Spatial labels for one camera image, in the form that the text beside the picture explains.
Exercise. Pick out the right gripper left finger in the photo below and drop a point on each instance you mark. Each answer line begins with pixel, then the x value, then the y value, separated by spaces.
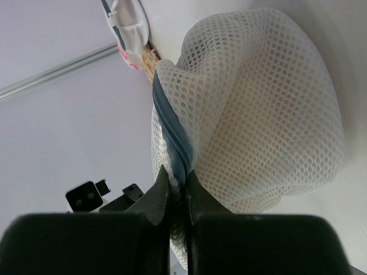
pixel 133 241

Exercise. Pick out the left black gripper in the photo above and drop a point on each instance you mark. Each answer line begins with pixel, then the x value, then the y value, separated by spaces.
pixel 131 194

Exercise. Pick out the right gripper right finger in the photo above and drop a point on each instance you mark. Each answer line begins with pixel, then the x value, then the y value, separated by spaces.
pixel 221 242

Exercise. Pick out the blue-trimmed white mesh laundry bag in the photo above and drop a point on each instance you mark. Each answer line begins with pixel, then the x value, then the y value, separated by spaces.
pixel 251 109

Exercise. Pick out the pink-trimmed crumpled mesh bag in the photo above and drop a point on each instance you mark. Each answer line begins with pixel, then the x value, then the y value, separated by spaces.
pixel 132 55

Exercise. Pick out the blue-trimmed cylindrical mesh bag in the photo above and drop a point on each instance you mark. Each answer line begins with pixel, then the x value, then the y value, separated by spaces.
pixel 128 22

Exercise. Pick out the left aluminium frame post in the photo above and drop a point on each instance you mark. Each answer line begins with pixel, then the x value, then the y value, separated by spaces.
pixel 51 74

